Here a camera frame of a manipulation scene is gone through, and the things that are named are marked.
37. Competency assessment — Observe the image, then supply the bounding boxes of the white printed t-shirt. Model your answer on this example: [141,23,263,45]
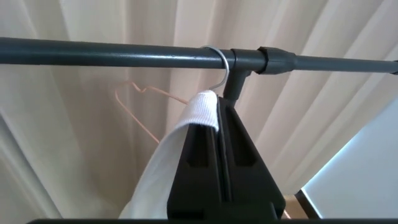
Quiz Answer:
[118,90,220,220]

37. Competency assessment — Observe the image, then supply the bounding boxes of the black clothes rack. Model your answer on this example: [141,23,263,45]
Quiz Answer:
[0,36,398,108]

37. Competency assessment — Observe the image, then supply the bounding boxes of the pink clothes hanger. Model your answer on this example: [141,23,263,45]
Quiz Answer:
[114,45,292,220]

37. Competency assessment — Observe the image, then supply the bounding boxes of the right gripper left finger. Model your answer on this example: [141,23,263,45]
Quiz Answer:
[167,124,223,219]

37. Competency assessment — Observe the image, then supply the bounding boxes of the white curtain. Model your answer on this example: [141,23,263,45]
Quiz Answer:
[0,0,398,218]

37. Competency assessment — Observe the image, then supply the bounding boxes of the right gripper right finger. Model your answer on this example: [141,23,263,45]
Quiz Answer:
[217,96,286,219]

